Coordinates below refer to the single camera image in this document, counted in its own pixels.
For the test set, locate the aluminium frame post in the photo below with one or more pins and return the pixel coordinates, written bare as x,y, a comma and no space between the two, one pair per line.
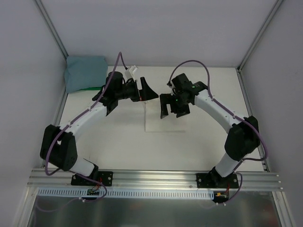
50,25
264,26

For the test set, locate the aluminium mounting rail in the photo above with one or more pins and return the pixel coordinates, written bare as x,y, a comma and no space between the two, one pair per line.
166,180

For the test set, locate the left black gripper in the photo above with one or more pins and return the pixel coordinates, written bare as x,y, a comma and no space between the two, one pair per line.
139,91

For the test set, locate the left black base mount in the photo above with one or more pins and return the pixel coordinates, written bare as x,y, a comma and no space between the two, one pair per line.
105,177

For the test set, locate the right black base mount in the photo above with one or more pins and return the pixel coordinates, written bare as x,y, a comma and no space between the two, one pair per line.
213,180

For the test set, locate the left aluminium frame post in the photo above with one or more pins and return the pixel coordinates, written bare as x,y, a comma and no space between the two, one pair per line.
50,25

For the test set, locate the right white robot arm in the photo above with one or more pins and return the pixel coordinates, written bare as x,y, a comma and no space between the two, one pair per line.
241,132

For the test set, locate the folded green t-shirt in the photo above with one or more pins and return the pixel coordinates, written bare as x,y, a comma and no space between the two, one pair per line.
91,89

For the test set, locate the right aluminium frame post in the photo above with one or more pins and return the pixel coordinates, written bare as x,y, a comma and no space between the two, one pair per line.
264,26

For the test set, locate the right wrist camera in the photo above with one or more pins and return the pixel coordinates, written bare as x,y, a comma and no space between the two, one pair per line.
173,91

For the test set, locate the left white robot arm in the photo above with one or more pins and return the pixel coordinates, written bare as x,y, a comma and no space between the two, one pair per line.
59,144

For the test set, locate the white t-shirt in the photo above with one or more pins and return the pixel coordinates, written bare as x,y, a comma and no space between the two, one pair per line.
153,122

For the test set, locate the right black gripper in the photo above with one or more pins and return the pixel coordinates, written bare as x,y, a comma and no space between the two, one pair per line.
172,104

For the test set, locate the white slotted cable duct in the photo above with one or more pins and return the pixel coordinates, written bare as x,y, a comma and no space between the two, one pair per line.
128,193

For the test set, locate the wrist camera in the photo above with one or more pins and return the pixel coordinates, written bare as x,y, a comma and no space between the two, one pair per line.
173,91
129,73

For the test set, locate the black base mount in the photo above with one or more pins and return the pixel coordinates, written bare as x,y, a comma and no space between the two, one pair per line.
213,180
105,177

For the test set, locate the folded blue t-shirt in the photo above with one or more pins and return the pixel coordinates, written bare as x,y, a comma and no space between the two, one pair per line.
84,72

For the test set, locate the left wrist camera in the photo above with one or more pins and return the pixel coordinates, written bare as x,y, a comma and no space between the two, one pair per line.
129,73

